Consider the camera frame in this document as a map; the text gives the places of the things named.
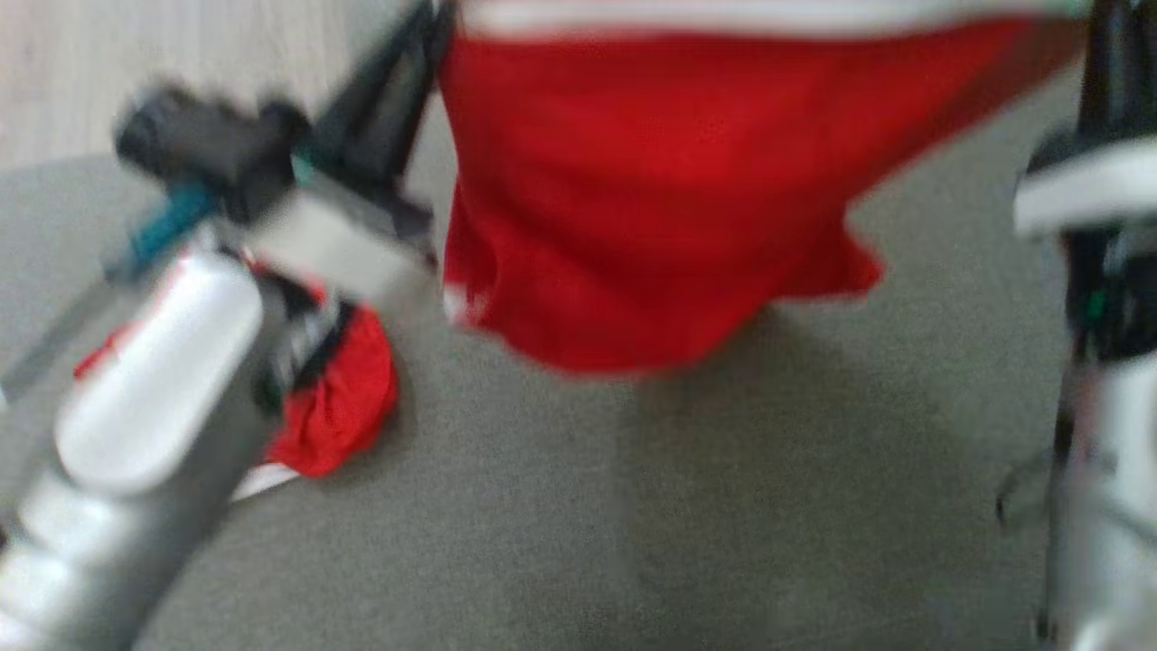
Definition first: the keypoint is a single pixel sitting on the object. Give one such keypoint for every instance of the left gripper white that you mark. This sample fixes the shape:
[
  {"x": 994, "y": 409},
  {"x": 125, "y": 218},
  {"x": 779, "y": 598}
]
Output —
[{"x": 352, "y": 249}]

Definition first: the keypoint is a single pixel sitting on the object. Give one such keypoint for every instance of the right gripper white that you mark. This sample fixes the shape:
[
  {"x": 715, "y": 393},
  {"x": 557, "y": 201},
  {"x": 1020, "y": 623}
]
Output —
[{"x": 1094, "y": 185}]

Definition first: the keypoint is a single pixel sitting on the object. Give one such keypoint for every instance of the red shorts with white stripe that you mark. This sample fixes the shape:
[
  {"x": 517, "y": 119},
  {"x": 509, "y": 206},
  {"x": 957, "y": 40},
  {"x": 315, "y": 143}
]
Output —
[{"x": 678, "y": 199}]

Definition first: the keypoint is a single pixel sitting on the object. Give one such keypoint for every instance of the red basketball jersey number 23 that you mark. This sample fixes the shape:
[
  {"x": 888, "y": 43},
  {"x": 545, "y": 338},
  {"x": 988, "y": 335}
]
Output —
[{"x": 348, "y": 407}]

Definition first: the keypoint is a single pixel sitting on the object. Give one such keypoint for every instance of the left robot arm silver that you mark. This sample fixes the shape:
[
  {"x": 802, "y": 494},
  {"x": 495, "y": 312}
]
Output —
[{"x": 136, "y": 434}]

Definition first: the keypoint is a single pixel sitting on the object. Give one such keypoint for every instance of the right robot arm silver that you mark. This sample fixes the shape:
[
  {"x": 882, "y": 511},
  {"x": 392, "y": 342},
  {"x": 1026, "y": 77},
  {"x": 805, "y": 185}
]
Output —
[{"x": 1112, "y": 506}]

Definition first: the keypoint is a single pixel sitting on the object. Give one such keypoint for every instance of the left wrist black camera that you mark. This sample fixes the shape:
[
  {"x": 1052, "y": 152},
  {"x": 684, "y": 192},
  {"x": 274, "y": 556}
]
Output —
[{"x": 208, "y": 145}]

